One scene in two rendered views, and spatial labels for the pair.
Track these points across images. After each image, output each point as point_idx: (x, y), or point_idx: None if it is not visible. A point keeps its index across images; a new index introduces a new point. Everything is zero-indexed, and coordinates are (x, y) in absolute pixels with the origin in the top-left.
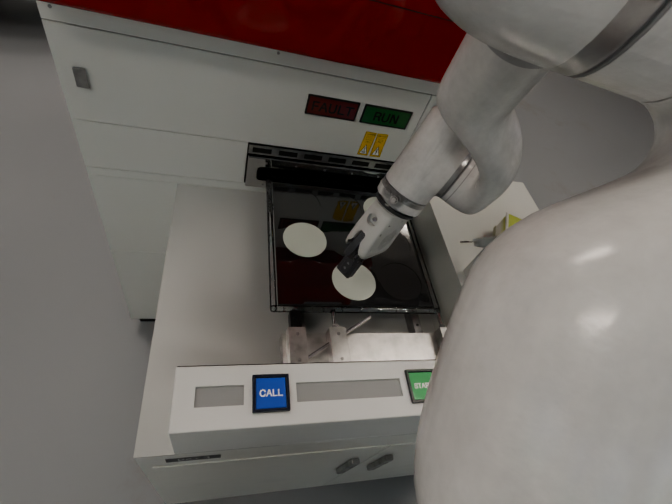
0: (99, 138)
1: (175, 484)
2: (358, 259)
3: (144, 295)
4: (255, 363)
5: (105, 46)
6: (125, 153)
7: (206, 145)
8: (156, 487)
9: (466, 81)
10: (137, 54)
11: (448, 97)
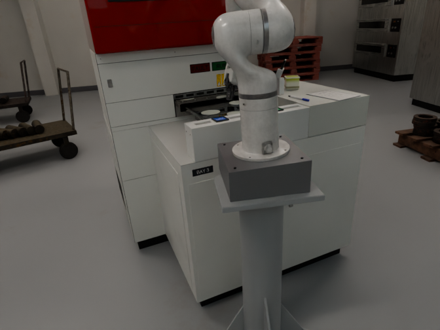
0: (116, 110)
1: (199, 228)
2: (231, 88)
3: (141, 216)
4: None
5: (117, 68)
6: (126, 115)
7: (157, 101)
8: (190, 238)
9: (229, 0)
10: (128, 67)
11: (228, 8)
